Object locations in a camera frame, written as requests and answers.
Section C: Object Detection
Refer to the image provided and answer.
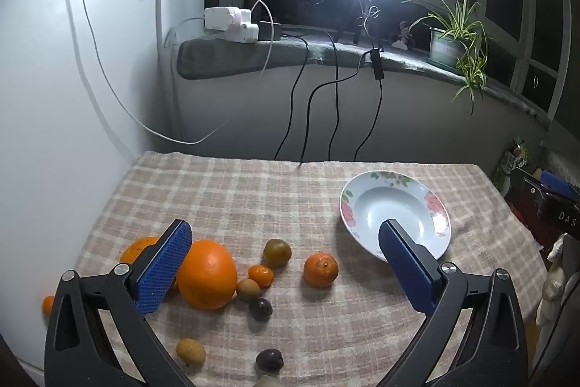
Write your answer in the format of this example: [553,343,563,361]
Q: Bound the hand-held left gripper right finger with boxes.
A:
[377,219,529,387]

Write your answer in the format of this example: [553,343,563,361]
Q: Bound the white cable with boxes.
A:
[80,0,275,145]

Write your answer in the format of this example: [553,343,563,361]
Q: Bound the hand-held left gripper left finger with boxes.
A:
[44,219,195,387]

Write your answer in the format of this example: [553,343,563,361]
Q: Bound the black power adapter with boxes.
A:
[258,21,282,42]

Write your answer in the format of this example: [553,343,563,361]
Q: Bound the striped plant pot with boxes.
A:
[428,26,467,68]

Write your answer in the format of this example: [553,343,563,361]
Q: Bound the person's right forearm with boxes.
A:
[535,233,574,326]

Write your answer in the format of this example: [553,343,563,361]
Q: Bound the green package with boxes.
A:
[492,137,531,193]

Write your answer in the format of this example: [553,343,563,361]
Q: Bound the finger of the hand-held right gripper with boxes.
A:
[511,167,544,211]
[540,170,578,201]

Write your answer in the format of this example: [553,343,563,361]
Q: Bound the checkered beige tablecloth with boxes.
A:
[72,151,551,387]

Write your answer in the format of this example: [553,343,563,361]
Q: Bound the small purple potted plant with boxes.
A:
[392,21,420,51]

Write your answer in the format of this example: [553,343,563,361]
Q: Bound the mandarin orange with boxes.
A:
[303,253,340,289]

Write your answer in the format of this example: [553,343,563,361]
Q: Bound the black inline cable controller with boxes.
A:
[369,48,386,82]

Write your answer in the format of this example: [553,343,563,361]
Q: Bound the small tangerine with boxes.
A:
[248,264,275,289]

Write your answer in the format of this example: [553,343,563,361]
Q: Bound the large orange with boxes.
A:
[119,236,161,265]
[176,239,239,310]

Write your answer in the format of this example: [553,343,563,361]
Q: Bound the floral white plate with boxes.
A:
[340,170,452,263]

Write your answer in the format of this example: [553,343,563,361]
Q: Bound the white power adapters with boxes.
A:
[204,6,260,44]

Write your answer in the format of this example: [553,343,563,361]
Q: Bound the white refrigerator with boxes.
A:
[0,0,164,370]

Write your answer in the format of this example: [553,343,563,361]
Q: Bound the spider plant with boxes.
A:
[402,0,492,116]

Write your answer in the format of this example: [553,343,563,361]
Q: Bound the brown oval fruit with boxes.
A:
[176,338,207,367]

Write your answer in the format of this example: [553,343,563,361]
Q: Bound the small brown round fruit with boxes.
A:
[236,278,262,303]

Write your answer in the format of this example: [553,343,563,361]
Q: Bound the dark purple round fruit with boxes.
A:
[248,297,274,322]
[256,348,285,373]

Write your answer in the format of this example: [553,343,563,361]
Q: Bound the black cable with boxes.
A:
[274,38,310,161]
[299,52,368,165]
[327,29,340,162]
[353,76,385,162]

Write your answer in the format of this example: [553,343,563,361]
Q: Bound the green brown round fruit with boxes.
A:
[263,238,293,269]

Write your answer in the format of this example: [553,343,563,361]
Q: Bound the ring light stand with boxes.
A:
[348,0,379,48]

